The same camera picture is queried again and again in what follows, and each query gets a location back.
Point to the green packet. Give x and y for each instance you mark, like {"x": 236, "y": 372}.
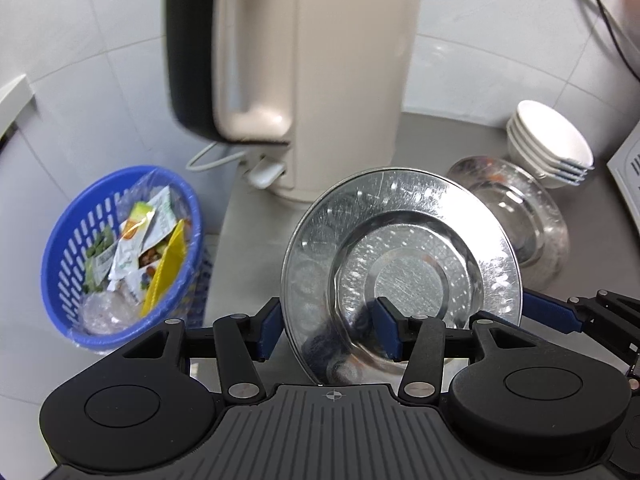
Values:
{"x": 100, "y": 260}

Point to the beige electric kettle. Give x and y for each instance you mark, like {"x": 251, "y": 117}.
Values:
{"x": 325, "y": 60}

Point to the white kettle power plug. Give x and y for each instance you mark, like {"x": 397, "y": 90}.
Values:
{"x": 266, "y": 172}

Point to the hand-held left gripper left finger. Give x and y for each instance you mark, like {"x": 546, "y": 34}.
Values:
{"x": 270, "y": 330}

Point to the white wall ledge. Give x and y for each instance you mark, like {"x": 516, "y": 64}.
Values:
{"x": 15, "y": 102}

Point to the white bowl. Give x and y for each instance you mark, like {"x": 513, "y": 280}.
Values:
{"x": 520, "y": 157}
{"x": 515, "y": 132}
{"x": 514, "y": 142}
{"x": 550, "y": 132}

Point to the blue plastic basket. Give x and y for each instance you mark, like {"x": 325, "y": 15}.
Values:
{"x": 65, "y": 260}

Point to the crumpled clear plastic wrap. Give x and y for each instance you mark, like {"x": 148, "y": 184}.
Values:
{"x": 107, "y": 312}

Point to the white perforated appliance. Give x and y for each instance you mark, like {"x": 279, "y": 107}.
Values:
{"x": 627, "y": 175}

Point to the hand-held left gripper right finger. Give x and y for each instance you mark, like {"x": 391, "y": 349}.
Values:
{"x": 389, "y": 330}

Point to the white and orange packet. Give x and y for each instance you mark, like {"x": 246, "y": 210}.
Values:
{"x": 129, "y": 240}

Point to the yellow snack packet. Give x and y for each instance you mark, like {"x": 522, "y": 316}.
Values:
{"x": 165, "y": 270}

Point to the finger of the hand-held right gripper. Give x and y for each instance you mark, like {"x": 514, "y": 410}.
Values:
{"x": 550, "y": 310}
{"x": 620, "y": 302}

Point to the clear plastic basket liner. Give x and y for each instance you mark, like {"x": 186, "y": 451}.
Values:
{"x": 190, "y": 220}

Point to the white sachet packet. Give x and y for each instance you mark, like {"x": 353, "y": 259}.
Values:
{"x": 162, "y": 210}

